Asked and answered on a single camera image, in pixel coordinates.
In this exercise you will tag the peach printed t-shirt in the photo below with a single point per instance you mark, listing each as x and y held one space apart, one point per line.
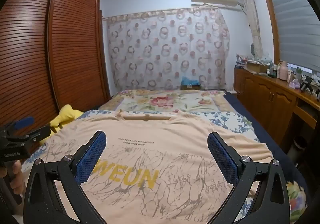
150 129

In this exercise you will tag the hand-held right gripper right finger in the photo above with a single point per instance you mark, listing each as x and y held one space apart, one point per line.
221 156

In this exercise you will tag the blue floral white blanket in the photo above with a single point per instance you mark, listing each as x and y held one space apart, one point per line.
225 120

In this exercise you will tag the pink bottle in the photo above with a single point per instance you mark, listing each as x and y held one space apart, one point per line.
283 71

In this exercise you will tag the blue plastic bag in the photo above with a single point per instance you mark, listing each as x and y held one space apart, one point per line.
189 80

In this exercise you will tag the small purple object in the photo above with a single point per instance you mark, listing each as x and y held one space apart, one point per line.
295 84

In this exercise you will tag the wooden sideboard cabinet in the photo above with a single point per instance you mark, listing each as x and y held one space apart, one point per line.
262 96

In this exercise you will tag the black figure toy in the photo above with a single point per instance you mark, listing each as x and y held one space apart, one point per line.
307 83

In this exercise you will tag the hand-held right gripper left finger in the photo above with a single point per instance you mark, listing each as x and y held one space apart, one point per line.
92 156

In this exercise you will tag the brown box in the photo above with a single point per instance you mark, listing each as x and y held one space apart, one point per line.
255 66

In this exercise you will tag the pink floral quilt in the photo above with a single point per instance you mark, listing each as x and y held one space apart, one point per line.
162 101

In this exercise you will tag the circle patterned sheer curtain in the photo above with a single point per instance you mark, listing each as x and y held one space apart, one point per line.
162 51

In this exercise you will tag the tied lace curtain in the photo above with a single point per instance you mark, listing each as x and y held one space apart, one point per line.
252 13

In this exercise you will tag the green bottle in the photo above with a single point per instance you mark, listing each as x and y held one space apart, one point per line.
298 72

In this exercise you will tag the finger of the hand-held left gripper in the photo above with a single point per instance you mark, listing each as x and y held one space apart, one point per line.
32 134
23 123

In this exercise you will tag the yellow cloth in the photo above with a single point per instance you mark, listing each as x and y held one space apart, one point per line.
67 115

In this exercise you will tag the person's left hand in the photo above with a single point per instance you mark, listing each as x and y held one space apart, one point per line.
18 176

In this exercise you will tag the navy bed sheet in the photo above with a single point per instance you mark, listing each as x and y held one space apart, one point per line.
272 149

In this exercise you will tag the brown louvered wardrobe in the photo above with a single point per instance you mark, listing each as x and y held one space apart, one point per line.
75 38

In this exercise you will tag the dark waste bin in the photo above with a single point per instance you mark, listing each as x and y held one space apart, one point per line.
300 144

